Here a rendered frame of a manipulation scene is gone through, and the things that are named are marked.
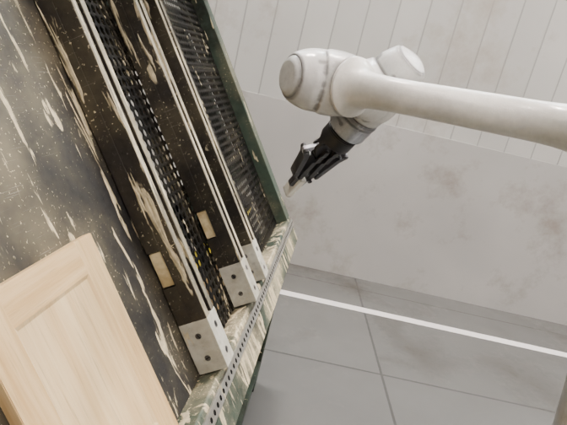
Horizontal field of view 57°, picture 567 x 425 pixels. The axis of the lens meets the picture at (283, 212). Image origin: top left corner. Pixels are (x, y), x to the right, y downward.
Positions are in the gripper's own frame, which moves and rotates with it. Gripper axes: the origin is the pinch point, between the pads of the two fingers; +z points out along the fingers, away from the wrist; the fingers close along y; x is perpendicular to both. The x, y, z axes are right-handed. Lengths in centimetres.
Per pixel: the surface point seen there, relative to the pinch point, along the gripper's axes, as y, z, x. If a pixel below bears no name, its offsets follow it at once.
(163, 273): 29.4, 16.8, 14.3
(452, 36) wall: -250, 48, -189
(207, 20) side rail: -26, 43, -116
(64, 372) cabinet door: 56, -1, 38
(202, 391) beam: 23, 24, 39
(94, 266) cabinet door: 48, 2, 20
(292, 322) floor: -133, 185, -30
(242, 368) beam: 5.5, 34.0, 32.5
